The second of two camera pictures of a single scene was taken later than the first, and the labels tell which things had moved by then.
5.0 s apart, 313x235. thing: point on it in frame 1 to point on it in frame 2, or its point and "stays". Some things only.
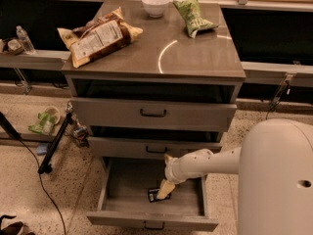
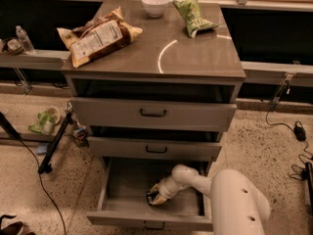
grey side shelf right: [278, 73] stays
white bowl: [155, 4] stays
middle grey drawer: [118, 147] stays
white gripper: [171, 172] to [165, 190]
